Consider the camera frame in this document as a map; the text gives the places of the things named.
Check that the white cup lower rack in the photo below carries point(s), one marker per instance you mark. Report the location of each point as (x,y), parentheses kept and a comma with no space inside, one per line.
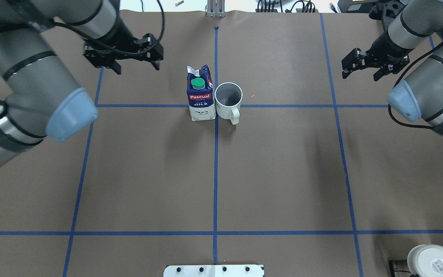
(426,260)

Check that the white camera mast pole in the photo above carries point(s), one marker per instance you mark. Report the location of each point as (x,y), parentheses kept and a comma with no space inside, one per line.
(230,270)

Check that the white mug with handle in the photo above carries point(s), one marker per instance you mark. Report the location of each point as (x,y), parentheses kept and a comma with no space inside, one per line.
(228,97)

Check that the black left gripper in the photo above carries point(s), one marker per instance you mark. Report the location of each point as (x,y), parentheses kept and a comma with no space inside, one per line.
(123,39)

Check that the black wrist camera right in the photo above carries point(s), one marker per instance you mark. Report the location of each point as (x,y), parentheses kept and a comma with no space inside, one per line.
(384,10)

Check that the blue Pascual milk carton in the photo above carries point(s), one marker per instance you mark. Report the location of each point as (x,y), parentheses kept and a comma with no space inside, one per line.
(200,94)

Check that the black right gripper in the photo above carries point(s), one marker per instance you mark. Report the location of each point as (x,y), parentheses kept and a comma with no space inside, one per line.
(383,50)

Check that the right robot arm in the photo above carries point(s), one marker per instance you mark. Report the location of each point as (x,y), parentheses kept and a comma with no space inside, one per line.
(411,44)

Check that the aluminium frame post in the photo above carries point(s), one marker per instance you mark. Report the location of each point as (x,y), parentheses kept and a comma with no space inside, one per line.
(215,9)

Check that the black wire cup rack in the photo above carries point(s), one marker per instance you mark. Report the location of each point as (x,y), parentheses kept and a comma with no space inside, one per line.
(399,268)

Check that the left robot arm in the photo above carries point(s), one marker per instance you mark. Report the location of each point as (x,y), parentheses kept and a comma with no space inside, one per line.
(46,100)

